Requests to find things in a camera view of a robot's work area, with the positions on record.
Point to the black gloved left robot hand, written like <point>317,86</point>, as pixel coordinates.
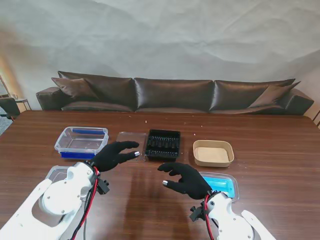
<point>110,156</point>

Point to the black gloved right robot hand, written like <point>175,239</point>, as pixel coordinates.
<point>192,182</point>

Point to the thin clear plastic tray lid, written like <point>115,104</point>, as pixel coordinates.
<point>130,137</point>

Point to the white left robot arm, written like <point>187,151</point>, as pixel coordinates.
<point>60,197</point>

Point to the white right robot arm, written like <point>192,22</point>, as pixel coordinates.
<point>225,212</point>

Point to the clear container with blue clips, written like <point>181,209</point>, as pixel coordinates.
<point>80,143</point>

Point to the kraft paper food container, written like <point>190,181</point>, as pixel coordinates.
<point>212,153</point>

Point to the clear lid with blue insert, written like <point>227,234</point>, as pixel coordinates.
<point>221,185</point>

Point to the black ribbed plastic tray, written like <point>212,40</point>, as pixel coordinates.
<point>162,146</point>

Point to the clear lid with blue label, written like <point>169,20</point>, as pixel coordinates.
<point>56,172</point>

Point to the brown leather cushion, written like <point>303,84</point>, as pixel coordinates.
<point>72,88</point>
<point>272,96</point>

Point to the dark brown leather sofa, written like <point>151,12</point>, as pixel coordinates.
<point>172,95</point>

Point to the small side table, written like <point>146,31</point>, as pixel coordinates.
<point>22,101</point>

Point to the black office chair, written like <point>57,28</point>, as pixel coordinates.
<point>10,107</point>

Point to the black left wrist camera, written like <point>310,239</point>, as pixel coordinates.
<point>103,186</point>

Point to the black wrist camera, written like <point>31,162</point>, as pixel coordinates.
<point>196,213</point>
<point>103,186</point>

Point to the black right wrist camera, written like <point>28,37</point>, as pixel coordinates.
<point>196,213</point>

